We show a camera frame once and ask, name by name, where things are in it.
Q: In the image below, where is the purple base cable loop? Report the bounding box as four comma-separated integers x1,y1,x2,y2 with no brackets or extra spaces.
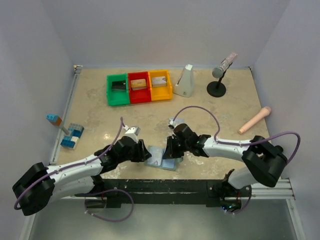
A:
84,185,136,222

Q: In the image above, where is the white credit card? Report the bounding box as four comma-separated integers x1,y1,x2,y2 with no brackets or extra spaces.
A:
147,146,164,167
169,117,185,125

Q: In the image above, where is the tan card in bin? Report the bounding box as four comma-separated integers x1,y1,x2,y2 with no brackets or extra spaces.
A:
130,78,147,91

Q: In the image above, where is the silver card in bin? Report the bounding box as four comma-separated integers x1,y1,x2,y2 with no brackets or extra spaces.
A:
151,76,167,88

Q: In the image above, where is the black microphone stand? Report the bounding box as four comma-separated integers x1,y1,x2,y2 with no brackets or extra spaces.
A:
206,63,226,98

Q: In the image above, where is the green card holder wallet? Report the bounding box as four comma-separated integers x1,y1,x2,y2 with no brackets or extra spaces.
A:
144,146,183,171

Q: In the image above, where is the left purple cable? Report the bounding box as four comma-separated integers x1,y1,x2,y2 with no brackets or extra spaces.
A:
13,116,127,211

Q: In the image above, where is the blue orange brick hammer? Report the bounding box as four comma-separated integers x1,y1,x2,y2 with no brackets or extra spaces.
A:
46,114,71,136

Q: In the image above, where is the grey glitter microphone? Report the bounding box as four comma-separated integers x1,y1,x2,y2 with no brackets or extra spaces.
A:
212,52,238,79

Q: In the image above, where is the green plastic bin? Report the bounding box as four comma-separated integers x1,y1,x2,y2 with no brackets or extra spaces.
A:
106,73,130,107

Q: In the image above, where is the white metronome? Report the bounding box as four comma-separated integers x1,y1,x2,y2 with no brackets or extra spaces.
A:
173,64,195,98

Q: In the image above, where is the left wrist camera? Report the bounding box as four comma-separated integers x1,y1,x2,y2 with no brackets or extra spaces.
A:
123,125,141,143

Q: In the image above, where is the black microphone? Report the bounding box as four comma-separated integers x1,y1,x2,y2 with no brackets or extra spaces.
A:
275,145,284,153

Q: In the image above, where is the black card in bin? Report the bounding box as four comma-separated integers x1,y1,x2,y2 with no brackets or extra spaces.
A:
111,80,127,92

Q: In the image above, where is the yellow plastic bin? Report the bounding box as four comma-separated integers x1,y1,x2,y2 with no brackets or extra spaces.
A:
148,69,173,102

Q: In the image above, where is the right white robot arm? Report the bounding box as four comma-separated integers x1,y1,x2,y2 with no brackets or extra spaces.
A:
163,123,288,196

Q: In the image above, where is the blue toy brick stack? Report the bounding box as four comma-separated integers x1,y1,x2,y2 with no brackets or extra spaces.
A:
60,123,85,150

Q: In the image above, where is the red plastic bin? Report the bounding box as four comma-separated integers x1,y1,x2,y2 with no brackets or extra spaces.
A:
127,71,152,104

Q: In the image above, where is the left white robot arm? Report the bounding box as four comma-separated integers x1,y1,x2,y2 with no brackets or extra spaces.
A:
12,136,152,216

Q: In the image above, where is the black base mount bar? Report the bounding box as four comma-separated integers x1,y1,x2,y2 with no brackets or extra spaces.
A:
90,179,252,208

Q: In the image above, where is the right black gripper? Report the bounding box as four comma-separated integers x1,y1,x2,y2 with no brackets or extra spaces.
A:
162,135,191,159

